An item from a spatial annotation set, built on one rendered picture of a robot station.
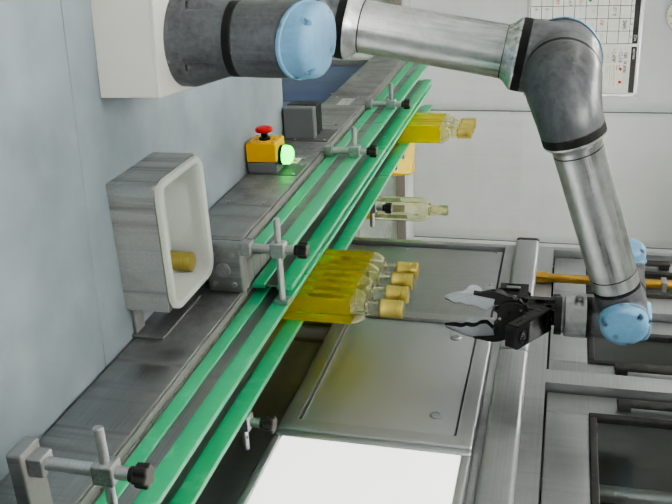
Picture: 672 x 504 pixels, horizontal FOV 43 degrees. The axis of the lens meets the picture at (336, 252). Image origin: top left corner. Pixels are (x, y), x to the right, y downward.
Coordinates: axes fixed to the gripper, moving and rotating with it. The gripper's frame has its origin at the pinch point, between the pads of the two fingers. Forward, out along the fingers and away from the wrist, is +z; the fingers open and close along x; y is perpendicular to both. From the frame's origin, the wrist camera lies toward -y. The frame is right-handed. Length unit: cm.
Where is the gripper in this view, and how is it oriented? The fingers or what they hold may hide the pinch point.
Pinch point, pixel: (451, 313)
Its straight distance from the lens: 163.2
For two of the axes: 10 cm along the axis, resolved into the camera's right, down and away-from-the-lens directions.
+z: -9.7, -0.5, 2.4
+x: -0.5, -9.1, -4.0
